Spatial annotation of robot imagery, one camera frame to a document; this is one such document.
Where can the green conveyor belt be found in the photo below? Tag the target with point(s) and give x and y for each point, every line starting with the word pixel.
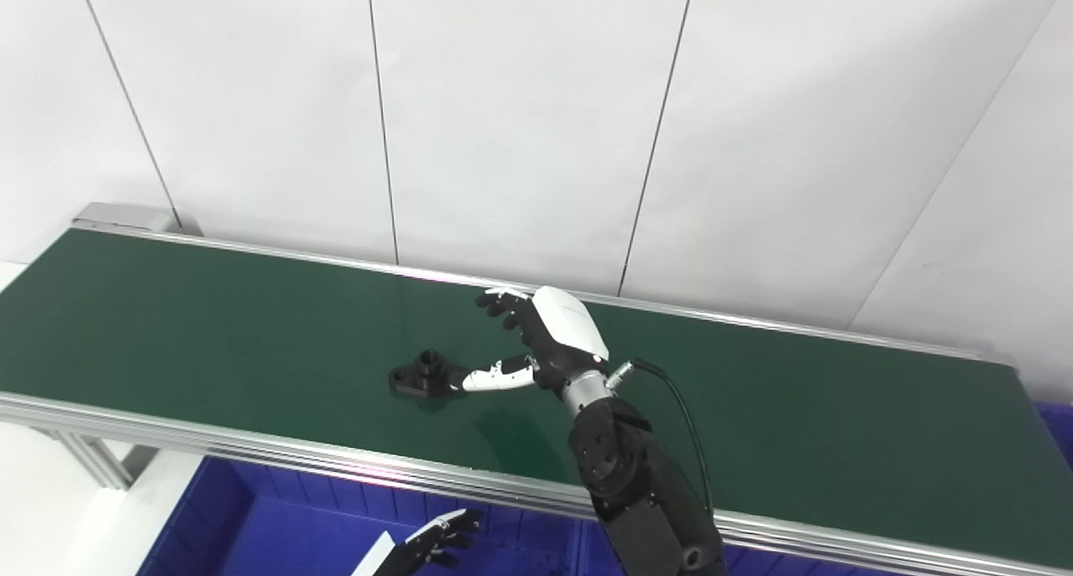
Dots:
pixel 251 324
pixel 251 452

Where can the grey conveyor end housing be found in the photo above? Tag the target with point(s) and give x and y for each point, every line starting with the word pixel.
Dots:
pixel 126 217

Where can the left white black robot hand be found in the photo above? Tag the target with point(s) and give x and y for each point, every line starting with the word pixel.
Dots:
pixel 419 551

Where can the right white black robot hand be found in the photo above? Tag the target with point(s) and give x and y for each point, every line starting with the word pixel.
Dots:
pixel 562 329

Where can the aluminium conveyor leg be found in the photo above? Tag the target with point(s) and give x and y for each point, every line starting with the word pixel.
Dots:
pixel 92 459

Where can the blue plastic bin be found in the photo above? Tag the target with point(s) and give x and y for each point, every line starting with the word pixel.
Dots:
pixel 1058 433
pixel 277 534
pixel 599 551

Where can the black flanged machine part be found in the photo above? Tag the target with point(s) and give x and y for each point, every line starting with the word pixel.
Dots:
pixel 426 373

